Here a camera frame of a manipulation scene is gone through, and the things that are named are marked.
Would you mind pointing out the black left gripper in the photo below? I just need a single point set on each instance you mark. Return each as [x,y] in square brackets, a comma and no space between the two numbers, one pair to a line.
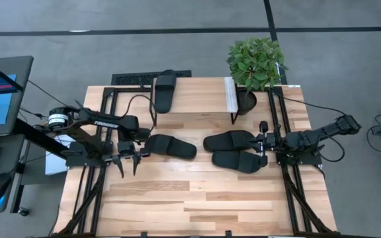
[126,148]

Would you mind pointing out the black metal rig frame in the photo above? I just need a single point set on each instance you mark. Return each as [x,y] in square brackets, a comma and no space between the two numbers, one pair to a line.
[108,91]

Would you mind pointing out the dark grey desk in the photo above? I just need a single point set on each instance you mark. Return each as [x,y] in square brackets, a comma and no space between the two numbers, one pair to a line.
[10,155]

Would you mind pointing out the black support beam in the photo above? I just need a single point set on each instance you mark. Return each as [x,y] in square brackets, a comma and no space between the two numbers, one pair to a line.
[38,139]

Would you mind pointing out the black keyboard behind table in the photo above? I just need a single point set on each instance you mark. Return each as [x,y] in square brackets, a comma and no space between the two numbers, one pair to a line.
[134,78]

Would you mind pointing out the black plant pot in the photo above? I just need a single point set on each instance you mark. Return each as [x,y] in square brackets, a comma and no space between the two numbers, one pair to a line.
[246,102]

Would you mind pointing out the wooden shelf black legs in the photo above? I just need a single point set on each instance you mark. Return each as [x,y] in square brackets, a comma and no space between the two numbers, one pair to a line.
[203,96]

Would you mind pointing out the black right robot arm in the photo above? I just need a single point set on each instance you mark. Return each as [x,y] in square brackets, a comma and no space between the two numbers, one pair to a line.
[329,132]

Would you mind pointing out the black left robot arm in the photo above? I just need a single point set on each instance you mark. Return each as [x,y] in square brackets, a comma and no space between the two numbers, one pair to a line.
[106,123]

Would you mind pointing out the computer monitor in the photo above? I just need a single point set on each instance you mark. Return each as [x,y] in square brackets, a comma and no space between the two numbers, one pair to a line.
[2,105]

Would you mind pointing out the black caster wheel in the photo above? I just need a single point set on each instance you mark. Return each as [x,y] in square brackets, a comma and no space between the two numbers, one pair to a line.
[24,212]

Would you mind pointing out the white box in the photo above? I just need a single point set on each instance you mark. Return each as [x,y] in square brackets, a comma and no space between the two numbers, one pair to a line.
[55,162]

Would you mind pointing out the black table bracket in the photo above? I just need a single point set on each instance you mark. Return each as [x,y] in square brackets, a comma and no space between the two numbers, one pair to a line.
[143,234]
[228,233]

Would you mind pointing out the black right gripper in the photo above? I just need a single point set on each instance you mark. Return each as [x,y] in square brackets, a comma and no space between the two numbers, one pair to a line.
[269,142]

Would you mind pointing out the black slide sandal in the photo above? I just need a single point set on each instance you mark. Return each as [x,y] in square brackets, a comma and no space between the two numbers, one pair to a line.
[164,96]
[233,160]
[220,142]
[177,148]

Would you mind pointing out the green leafy plant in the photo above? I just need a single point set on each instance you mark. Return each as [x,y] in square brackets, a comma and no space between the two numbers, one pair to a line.
[255,63]

